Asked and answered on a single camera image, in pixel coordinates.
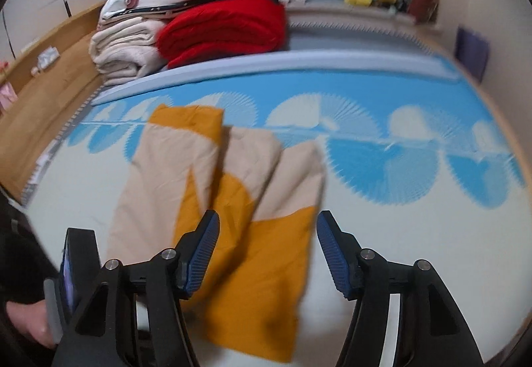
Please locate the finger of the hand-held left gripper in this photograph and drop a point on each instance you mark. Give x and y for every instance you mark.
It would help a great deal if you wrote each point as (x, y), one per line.
(83, 254)

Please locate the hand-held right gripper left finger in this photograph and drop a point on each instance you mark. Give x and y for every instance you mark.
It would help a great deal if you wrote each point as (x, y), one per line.
(203, 254)

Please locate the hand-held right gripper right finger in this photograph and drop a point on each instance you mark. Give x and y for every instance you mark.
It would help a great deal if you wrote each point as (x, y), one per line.
(334, 259)

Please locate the beige and orange garment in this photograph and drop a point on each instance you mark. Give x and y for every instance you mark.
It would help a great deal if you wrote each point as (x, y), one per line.
(257, 267)

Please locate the person's left forearm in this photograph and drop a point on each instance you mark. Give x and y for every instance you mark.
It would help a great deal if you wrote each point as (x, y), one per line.
(20, 259)

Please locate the person's left hand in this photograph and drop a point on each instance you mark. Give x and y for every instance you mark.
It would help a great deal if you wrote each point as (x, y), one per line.
(29, 319)

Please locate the pink bag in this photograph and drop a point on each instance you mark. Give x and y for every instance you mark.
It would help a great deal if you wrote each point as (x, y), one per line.
(7, 96)

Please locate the small white packet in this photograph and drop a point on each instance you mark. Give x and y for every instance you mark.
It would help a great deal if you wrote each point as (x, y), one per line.
(46, 59)

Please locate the light blue folded mat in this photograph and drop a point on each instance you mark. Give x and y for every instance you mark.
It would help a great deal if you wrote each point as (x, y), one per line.
(270, 61)

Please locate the cream folded blanket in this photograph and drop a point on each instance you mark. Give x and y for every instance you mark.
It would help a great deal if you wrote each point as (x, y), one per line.
(120, 51)

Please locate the grey mattress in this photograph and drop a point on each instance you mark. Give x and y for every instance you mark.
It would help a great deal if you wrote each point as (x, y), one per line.
(353, 36)

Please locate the red knitted blanket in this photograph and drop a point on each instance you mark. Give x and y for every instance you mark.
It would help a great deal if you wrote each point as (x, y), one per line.
(224, 30)

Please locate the purple box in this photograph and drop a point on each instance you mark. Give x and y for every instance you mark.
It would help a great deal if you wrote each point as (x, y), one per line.
(471, 53)

